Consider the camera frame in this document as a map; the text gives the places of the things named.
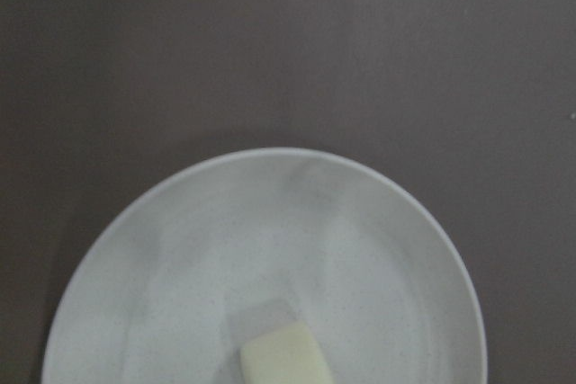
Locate cream round plate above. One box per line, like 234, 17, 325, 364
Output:
40, 147, 488, 383

